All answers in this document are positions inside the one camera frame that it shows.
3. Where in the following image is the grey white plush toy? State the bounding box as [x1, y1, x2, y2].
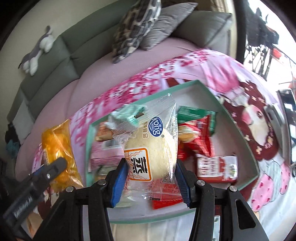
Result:
[18, 26, 55, 76]

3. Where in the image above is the teal-rimmed white tray box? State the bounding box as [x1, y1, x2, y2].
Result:
[84, 79, 260, 225]

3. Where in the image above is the pink textured sofa cover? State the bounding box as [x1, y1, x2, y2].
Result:
[15, 38, 197, 181]

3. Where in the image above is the grey-green sofa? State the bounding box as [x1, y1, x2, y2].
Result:
[7, 1, 233, 122]

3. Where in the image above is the clear packet round bun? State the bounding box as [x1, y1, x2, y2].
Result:
[113, 94, 178, 199]

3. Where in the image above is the grey pillow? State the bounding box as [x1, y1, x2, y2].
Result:
[139, 3, 198, 51]

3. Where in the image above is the red waffle snack packet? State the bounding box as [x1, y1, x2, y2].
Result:
[178, 115, 215, 157]

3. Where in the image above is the silver phone holder stand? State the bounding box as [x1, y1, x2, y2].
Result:
[264, 104, 291, 164]

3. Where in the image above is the orange yellow snack packet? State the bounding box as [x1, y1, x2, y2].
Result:
[42, 120, 83, 192]

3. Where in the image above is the pink cherry blossom anime cloth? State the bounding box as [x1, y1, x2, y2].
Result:
[68, 49, 295, 240]

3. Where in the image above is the green silver foil packet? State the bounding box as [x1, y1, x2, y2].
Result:
[105, 104, 147, 130]

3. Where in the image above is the orange cream cake packet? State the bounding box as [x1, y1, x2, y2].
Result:
[95, 122, 113, 142]

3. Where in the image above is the black white patterned pillow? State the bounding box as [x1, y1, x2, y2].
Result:
[112, 0, 162, 63]

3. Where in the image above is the pink snack packet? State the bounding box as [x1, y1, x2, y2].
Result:
[88, 139, 124, 172]

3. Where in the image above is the red foil snack packet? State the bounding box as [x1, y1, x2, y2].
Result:
[150, 177, 183, 210]

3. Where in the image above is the light grey cushion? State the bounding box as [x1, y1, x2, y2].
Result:
[13, 101, 35, 145]

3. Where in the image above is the green snack packet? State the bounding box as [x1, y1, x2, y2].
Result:
[177, 105, 217, 136]

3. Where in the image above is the red white milk candy packet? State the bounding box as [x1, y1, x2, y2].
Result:
[196, 154, 238, 183]

